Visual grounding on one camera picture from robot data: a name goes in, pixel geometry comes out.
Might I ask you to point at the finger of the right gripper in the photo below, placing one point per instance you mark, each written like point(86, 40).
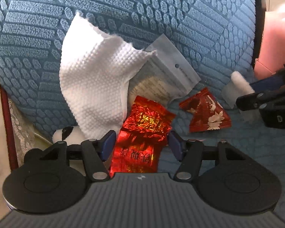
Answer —
point(271, 83)
point(255, 100)

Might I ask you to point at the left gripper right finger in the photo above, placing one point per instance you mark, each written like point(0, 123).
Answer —
point(189, 154)

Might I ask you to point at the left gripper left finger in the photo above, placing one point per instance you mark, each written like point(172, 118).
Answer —
point(95, 152)

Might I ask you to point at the small clear plastic wrapper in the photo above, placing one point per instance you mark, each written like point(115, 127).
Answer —
point(237, 87)

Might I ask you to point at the panda plush toy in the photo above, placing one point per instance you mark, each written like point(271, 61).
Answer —
point(71, 135)

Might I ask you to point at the red foil tea packet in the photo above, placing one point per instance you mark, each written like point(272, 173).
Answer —
point(142, 137)

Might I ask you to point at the red floral snack packet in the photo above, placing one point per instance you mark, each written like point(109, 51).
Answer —
point(208, 113)

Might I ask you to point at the clear zip bag with pads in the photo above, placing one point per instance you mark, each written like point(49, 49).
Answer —
point(166, 76)

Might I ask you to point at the white textured cloth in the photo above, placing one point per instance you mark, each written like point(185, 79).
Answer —
point(94, 76)

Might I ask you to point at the pink cardboard box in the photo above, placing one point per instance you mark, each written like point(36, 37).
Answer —
point(272, 50)

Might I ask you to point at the blue textured sofa cover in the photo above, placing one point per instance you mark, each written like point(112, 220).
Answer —
point(241, 181)

